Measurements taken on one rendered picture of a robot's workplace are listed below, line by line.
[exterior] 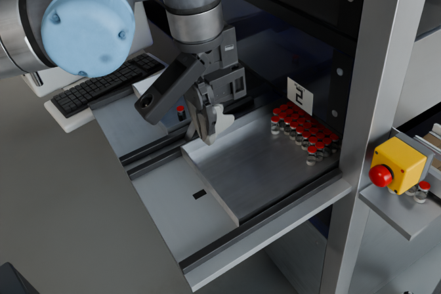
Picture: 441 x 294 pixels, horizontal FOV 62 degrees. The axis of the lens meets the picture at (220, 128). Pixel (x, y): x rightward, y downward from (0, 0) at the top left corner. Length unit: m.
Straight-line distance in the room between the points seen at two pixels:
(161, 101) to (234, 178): 0.39
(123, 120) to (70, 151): 1.42
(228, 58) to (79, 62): 0.27
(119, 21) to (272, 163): 0.62
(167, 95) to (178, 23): 0.10
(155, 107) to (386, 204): 0.53
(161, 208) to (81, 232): 1.23
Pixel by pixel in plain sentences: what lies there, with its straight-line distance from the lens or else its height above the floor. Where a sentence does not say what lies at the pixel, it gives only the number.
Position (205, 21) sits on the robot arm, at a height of 1.33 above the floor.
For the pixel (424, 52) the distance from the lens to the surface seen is 0.73.
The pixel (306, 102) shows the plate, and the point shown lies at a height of 1.02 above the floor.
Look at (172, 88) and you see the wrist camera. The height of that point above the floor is 1.24.
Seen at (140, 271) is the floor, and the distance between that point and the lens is 1.82.
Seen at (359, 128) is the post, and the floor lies 1.04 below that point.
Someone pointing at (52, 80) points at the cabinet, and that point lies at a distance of 1.47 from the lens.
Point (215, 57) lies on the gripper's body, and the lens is 0.56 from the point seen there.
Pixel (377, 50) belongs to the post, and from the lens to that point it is 0.65.
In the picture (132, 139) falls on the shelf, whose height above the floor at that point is 0.88.
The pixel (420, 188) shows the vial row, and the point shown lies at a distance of 0.84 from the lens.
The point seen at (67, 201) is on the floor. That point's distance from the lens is 2.22.
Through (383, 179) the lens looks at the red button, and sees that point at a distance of 0.72.
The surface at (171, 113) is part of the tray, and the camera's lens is 1.07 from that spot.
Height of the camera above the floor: 1.54
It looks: 42 degrees down
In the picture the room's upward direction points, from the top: 8 degrees counter-clockwise
